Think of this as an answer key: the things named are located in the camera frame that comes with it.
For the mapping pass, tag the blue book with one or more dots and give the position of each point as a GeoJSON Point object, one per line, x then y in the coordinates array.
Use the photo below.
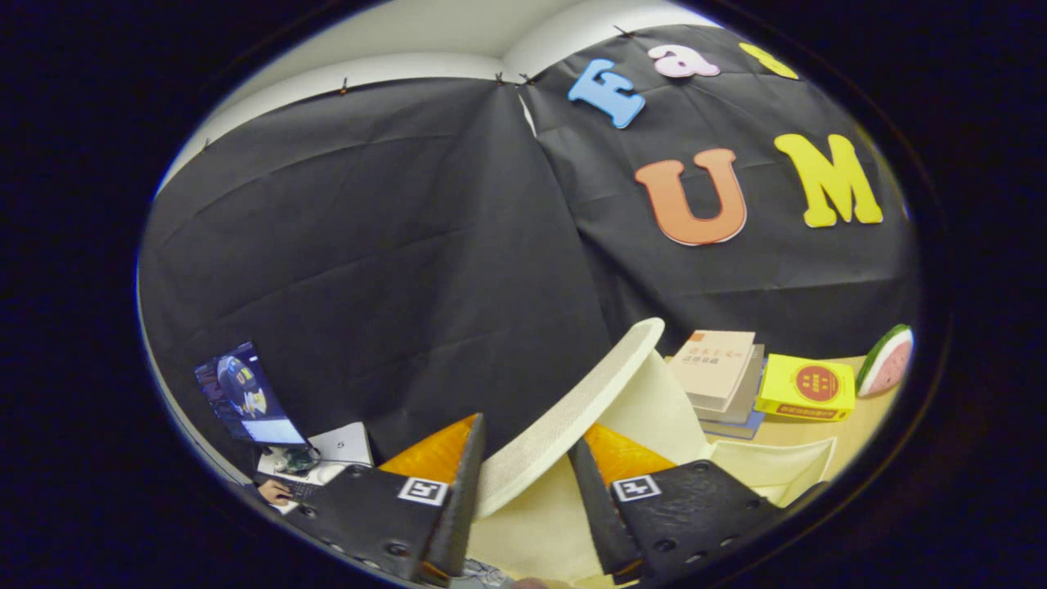
{"type": "Point", "coordinates": [736, 429]}

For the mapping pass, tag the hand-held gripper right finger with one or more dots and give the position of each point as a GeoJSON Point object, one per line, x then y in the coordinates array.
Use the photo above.
{"type": "Point", "coordinates": [601, 523]}

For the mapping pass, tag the yellow book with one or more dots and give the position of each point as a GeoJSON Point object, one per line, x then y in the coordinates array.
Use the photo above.
{"type": "Point", "coordinates": [806, 387]}

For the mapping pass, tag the laptop screen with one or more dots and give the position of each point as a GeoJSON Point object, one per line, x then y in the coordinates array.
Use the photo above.
{"type": "Point", "coordinates": [245, 397]}

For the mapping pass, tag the watermelon slice plush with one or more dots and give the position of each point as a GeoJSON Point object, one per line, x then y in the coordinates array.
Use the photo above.
{"type": "Point", "coordinates": [887, 364]}

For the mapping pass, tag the white paper sheet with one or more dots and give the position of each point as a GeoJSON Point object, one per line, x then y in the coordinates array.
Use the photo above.
{"type": "Point", "coordinates": [348, 446]}

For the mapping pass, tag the grey book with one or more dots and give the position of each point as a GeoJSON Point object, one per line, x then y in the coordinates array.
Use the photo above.
{"type": "Point", "coordinates": [746, 397]}

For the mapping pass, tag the beige fabric storage box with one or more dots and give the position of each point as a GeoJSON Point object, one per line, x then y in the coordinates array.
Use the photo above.
{"type": "Point", "coordinates": [564, 425]}

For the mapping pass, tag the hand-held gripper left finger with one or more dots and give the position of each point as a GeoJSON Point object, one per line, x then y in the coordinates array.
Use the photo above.
{"type": "Point", "coordinates": [458, 507]}

